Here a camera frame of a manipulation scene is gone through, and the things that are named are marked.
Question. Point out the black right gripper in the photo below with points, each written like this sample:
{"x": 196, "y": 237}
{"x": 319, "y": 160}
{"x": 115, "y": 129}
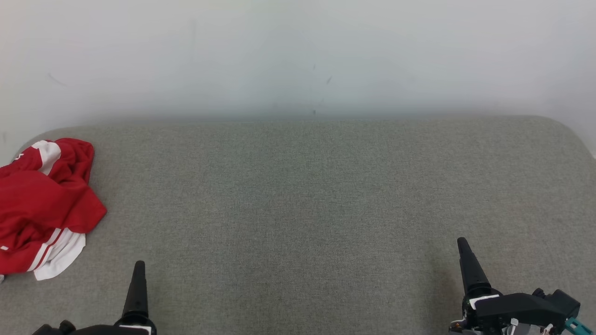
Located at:
{"x": 493, "y": 314}

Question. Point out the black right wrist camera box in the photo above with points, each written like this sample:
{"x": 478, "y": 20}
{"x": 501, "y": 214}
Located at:
{"x": 556, "y": 304}

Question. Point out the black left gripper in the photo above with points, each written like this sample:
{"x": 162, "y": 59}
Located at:
{"x": 135, "y": 328}

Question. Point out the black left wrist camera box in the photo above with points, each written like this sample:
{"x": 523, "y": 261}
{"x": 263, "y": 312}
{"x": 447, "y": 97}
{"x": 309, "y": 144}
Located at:
{"x": 53, "y": 329}

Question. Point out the grey fabric sofa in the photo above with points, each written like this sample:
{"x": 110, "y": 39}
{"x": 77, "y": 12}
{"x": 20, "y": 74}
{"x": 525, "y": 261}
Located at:
{"x": 298, "y": 209}

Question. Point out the red and white basketball jersey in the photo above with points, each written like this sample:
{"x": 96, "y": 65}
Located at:
{"x": 42, "y": 209}

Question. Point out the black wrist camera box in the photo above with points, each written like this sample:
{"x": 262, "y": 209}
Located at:
{"x": 53, "y": 329}
{"x": 556, "y": 304}

